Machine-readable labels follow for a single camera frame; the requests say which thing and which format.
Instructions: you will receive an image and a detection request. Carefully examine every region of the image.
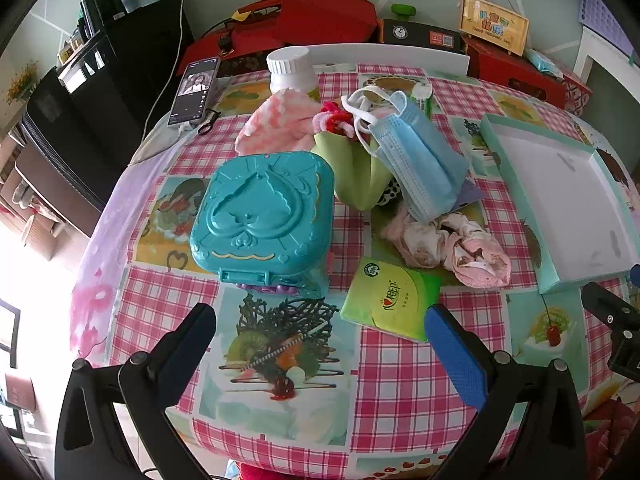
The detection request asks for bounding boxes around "green cloth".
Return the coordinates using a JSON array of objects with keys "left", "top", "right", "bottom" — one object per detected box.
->
[{"left": 312, "top": 131, "right": 392, "bottom": 211}]

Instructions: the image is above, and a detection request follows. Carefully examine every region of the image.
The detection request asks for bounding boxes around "wooden children's day box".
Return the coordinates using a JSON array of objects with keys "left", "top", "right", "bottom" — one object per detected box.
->
[{"left": 459, "top": 0, "right": 529, "bottom": 56}]

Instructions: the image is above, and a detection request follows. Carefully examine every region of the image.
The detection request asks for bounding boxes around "leopard print scrunchie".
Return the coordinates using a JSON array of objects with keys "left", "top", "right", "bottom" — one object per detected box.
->
[{"left": 376, "top": 178, "right": 401, "bottom": 207}]

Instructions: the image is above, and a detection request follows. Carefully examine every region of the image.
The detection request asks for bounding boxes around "white pill bottle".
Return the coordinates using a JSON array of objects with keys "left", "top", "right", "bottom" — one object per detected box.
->
[{"left": 266, "top": 46, "right": 320, "bottom": 102}]

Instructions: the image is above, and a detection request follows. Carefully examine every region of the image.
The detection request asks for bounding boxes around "purple perforated basket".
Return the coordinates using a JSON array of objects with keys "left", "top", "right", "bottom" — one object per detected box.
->
[{"left": 578, "top": 0, "right": 634, "bottom": 56}]

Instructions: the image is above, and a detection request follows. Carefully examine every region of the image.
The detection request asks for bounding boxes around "pink white striped fluffy towel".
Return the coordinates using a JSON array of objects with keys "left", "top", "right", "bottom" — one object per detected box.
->
[{"left": 234, "top": 89, "right": 322, "bottom": 156}]

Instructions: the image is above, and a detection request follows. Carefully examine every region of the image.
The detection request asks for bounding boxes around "teal heart toy case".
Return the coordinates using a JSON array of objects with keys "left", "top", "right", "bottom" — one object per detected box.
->
[{"left": 190, "top": 152, "right": 334, "bottom": 298}]

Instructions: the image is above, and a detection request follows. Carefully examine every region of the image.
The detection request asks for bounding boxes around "red gift box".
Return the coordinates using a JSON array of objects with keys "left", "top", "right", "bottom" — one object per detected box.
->
[{"left": 462, "top": 35, "right": 565, "bottom": 110}]

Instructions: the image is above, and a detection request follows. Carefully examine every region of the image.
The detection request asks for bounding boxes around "blue wet wipes pack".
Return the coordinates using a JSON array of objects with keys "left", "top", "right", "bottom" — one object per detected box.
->
[{"left": 524, "top": 48, "right": 564, "bottom": 80}]

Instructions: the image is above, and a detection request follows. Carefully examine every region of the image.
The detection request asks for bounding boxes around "green tissue pack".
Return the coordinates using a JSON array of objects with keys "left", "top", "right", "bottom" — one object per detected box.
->
[{"left": 340, "top": 257, "right": 442, "bottom": 342}]

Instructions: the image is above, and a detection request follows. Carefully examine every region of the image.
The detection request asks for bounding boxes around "pink floral scrunchie cloth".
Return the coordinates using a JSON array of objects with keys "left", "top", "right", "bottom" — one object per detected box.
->
[{"left": 381, "top": 203, "right": 512, "bottom": 289}]

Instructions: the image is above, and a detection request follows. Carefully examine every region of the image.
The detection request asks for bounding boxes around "black carton with QR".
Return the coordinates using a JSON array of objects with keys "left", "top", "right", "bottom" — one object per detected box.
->
[{"left": 380, "top": 18, "right": 465, "bottom": 54}]

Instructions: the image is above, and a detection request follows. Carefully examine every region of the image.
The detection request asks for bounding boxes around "green dumbbell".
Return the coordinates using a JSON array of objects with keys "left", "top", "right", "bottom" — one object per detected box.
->
[{"left": 390, "top": 3, "right": 416, "bottom": 21}]

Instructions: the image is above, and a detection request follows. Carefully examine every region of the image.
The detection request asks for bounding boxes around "purple wipes packet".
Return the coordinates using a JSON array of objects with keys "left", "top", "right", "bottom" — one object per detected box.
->
[{"left": 451, "top": 179, "right": 485, "bottom": 211}]

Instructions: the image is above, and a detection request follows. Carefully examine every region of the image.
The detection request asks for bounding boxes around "white charging cable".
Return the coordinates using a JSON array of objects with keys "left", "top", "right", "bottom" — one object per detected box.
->
[{"left": 141, "top": 0, "right": 188, "bottom": 142}]

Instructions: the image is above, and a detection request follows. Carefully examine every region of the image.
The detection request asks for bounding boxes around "smartphone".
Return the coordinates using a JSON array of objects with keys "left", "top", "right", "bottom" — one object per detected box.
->
[{"left": 168, "top": 56, "right": 220, "bottom": 126}]

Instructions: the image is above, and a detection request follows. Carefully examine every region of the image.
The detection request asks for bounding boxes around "blue face mask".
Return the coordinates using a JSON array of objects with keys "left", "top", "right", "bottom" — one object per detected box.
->
[{"left": 341, "top": 86, "right": 469, "bottom": 223}]

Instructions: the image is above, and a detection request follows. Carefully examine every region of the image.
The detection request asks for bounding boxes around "teal box lid tray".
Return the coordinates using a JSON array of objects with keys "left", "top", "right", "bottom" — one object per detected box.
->
[{"left": 480, "top": 114, "right": 639, "bottom": 294}]

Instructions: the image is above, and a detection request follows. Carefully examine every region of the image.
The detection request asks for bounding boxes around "white shelf unit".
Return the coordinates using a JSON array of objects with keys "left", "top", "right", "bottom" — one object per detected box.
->
[{"left": 573, "top": 26, "right": 640, "bottom": 102}]

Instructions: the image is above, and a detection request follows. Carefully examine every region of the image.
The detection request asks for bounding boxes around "black cabinet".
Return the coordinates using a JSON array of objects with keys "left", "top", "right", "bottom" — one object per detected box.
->
[{"left": 19, "top": 0, "right": 193, "bottom": 236}]

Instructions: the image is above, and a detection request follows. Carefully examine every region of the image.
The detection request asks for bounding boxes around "white foam board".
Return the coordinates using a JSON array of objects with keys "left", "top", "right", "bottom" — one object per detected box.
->
[{"left": 308, "top": 44, "right": 470, "bottom": 76}]

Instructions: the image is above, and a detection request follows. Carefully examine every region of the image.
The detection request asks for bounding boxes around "large red bag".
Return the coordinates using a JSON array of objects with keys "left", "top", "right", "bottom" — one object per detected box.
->
[{"left": 177, "top": 0, "right": 378, "bottom": 77}]

